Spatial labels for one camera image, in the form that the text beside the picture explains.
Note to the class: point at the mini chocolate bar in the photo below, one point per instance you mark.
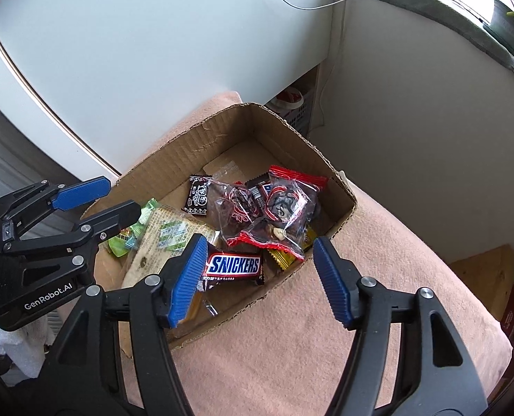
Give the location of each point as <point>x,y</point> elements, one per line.
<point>259,189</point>

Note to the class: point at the grey ribbed panel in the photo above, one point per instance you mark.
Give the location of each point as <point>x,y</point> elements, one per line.
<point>18,164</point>

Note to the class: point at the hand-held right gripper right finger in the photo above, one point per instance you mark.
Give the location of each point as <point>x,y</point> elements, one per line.
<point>330,286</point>

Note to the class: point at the white cabinet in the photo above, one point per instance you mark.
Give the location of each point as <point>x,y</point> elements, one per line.
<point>153,52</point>

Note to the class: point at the dark red-patterned snack packet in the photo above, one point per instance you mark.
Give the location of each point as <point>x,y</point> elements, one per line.
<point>231,208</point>

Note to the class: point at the small black snack packet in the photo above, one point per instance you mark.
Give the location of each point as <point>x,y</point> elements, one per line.
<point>197,195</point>

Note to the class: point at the red-edged clear snack packet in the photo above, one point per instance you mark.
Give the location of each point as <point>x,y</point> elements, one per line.
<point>291,208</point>

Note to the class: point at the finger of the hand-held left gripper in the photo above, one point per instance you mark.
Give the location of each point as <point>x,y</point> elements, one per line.
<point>109,219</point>
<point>81,193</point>

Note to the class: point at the beige cracker packet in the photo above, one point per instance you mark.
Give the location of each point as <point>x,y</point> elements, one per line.
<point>161,234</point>

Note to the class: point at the yellow candy packet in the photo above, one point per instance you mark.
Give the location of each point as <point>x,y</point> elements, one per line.
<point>283,259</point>

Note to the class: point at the green jelly cup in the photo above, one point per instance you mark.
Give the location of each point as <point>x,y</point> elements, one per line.
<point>120,245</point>

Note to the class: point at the grey plastic basket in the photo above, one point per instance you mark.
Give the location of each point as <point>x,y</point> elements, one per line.
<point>302,112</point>

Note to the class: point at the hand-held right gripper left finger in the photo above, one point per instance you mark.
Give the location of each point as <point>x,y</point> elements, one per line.
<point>192,277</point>

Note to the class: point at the white towel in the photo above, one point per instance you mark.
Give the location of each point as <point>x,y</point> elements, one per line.
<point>18,346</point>

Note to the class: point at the wooden stool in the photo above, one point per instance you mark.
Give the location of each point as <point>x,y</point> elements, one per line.
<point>486,277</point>

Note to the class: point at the red white item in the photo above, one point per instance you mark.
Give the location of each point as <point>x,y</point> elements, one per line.
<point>289,96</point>

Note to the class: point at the grey windowsill cloth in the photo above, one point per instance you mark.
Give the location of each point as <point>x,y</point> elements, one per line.
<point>434,4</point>

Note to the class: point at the cardboard box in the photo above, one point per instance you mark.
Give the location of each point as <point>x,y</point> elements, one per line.
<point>239,138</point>

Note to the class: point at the brown chocolate bar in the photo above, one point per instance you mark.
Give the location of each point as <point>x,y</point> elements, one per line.
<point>233,265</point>

